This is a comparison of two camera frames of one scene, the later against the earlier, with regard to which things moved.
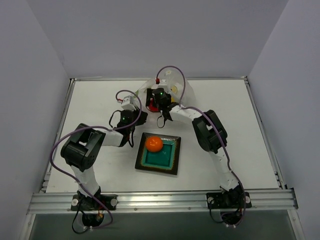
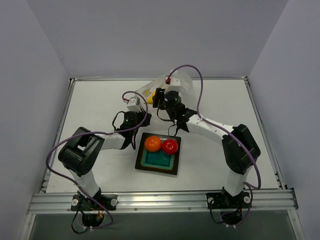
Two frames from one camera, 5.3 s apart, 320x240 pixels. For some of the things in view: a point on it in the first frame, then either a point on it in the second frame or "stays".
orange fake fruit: [154, 144] stays
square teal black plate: [166, 160] stays
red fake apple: [151, 107] -> [170, 147]
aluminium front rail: [164, 201] stays
